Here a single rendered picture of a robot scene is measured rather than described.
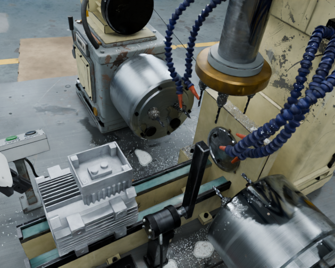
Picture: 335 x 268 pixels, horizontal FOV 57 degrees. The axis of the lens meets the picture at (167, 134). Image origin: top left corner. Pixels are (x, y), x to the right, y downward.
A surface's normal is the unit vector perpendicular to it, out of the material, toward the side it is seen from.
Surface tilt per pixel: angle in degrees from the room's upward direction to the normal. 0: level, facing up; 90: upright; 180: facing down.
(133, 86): 43
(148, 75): 17
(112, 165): 0
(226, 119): 90
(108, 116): 90
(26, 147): 64
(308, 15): 90
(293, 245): 24
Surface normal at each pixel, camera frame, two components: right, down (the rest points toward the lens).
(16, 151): 0.49, 0.23
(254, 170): -0.86, 0.28
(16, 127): 0.10, -0.73
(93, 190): 0.50, 0.62
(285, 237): -0.26, -0.55
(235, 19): -0.65, 0.47
